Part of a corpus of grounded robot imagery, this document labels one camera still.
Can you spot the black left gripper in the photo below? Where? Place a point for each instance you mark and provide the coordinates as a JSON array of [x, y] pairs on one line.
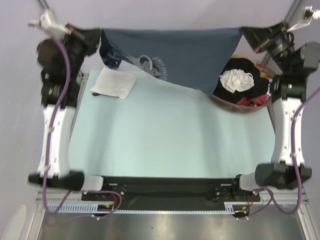
[[89, 38]]

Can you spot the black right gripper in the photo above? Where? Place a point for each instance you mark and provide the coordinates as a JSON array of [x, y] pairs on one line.
[[259, 38]]

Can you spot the white graphic tank top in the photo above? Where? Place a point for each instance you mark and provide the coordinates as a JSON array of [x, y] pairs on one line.
[[114, 83]]

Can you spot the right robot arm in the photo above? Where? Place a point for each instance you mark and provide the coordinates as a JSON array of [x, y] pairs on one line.
[[287, 168]]

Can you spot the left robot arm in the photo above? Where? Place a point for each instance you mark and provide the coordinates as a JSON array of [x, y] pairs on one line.
[[61, 57]]

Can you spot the black garment pile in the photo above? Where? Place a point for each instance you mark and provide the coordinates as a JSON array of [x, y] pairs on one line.
[[262, 86]]

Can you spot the red garment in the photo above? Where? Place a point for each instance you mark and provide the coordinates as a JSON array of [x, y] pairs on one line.
[[253, 101]]

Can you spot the pink plastic laundry basket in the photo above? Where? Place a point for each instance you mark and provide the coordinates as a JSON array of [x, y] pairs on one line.
[[265, 73]]

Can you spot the light blue table mat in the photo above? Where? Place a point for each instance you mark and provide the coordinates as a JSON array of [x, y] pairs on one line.
[[166, 130]]

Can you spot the white strappy garment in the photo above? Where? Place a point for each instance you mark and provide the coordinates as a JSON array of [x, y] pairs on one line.
[[236, 80]]

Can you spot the aluminium frame rail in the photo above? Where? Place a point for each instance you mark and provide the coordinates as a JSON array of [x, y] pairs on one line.
[[83, 78]]

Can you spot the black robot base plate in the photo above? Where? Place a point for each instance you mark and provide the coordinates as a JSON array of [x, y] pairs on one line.
[[172, 193]]

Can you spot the white cable duct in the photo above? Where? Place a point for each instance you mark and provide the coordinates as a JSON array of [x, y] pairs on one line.
[[105, 208]]

